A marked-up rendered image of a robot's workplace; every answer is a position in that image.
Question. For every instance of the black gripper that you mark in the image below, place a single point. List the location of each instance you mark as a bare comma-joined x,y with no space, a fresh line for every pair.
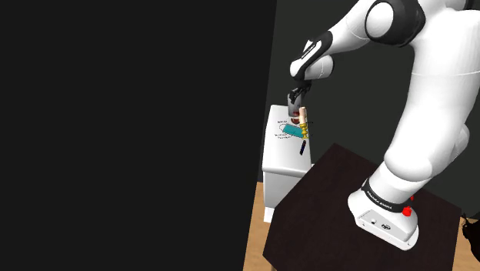
300,90

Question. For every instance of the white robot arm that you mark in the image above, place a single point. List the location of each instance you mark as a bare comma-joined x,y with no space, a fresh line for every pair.
431,112

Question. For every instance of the grey cup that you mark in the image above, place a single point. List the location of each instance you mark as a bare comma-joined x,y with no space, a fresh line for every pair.
292,109

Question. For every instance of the red-brown small bowl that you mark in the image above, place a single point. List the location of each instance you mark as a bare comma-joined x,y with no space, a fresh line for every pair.
296,119

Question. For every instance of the yellow and beige candlestick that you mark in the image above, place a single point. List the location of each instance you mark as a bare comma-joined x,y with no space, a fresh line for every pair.
304,127

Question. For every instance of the dark blue pen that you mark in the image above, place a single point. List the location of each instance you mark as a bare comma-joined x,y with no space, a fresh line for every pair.
303,147

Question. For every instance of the white cabinet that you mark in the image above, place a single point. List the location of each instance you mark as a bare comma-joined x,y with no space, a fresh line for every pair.
281,159

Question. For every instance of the dark robot stand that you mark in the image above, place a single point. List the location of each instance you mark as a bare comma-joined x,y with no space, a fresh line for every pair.
318,210

